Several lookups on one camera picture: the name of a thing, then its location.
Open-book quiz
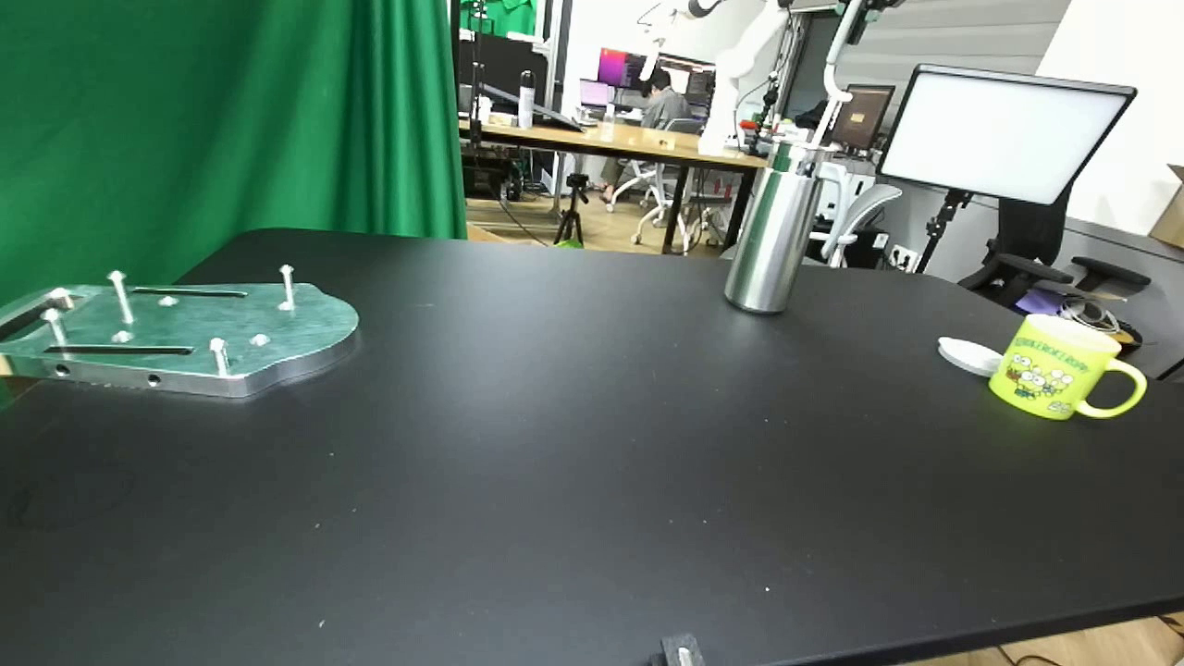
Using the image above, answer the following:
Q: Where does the cardboard box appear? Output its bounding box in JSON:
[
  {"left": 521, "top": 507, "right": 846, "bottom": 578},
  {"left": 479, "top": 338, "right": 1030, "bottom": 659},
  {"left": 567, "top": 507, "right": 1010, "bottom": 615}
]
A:
[{"left": 1146, "top": 160, "right": 1184, "bottom": 256}]

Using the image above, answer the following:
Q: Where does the black camera tripod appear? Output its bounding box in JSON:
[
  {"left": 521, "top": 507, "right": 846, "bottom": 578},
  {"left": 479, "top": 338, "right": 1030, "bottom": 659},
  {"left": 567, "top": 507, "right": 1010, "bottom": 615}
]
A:
[{"left": 550, "top": 172, "right": 591, "bottom": 248}]

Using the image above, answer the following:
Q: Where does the green fabric curtain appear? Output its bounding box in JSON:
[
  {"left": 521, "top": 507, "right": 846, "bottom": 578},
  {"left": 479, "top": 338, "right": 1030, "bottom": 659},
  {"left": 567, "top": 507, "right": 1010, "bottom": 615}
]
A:
[{"left": 0, "top": 0, "right": 470, "bottom": 310}]

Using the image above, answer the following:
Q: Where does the black computer monitor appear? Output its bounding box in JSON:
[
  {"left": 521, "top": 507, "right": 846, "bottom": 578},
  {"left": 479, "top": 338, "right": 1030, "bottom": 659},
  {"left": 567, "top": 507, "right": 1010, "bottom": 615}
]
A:
[{"left": 455, "top": 35, "right": 550, "bottom": 120}]

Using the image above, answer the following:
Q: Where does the pink lit computer screen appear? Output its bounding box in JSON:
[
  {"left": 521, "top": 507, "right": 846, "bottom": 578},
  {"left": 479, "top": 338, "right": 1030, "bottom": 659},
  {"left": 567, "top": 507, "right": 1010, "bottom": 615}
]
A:
[{"left": 597, "top": 47, "right": 653, "bottom": 94}]

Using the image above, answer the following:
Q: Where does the small white oval object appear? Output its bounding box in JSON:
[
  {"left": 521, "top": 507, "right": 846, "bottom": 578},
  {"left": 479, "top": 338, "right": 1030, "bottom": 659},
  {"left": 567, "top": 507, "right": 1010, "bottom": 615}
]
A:
[{"left": 936, "top": 335, "right": 1010, "bottom": 377}]

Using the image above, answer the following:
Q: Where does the stainless steel flask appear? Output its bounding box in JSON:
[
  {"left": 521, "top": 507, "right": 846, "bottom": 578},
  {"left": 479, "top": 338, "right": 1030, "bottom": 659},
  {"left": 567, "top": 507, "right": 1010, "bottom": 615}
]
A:
[{"left": 720, "top": 136, "right": 825, "bottom": 319}]

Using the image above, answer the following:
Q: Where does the yellow-green printed mug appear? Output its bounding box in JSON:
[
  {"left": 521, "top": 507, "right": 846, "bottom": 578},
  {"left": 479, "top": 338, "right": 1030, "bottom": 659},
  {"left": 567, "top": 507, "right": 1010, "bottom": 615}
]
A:
[{"left": 988, "top": 310, "right": 1151, "bottom": 425}]

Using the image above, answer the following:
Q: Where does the wooden desk with black legs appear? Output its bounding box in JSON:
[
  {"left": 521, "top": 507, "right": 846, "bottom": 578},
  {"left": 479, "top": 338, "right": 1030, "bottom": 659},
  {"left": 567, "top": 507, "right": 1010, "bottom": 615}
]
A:
[{"left": 459, "top": 120, "right": 776, "bottom": 261}]

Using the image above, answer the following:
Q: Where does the white bottle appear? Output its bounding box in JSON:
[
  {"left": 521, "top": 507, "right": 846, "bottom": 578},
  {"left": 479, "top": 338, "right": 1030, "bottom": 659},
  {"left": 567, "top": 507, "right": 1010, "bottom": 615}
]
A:
[{"left": 513, "top": 72, "right": 542, "bottom": 132}]

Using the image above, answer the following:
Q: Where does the metal mounting plate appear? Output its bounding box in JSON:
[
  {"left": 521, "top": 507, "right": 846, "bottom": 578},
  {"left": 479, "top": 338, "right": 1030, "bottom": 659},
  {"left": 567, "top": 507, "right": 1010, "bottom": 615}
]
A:
[{"left": 0, "top": 277, "right": 363, "bottom": 409}]

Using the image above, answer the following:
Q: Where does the white screen computer monitor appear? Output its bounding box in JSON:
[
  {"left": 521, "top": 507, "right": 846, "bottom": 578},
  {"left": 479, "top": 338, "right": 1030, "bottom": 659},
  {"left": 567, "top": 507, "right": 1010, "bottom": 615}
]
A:
[{"left": 876, "top": 63, "right": 1141, "bottom": 211}]

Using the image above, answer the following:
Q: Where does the white office chair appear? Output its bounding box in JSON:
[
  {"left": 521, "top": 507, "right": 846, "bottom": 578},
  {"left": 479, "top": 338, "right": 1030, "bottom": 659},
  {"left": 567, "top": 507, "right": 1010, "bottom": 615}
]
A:
[{"left": 810, "top": 152, "right": 907, "bottom": 269}]

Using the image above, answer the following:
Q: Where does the black monitor stand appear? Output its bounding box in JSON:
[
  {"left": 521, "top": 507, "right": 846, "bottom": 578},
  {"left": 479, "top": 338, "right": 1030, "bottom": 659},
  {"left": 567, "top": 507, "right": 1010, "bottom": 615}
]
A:
[{"left": 958, "top": 194, "right": 1081, "bottom": 303}]

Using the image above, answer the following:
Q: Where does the seated person in grey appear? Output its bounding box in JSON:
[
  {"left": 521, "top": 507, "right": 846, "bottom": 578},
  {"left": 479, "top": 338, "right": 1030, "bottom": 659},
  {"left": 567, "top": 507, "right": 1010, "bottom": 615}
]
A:
[{"left": 627, "top": 67, "right": 694, "bottom": 132}]

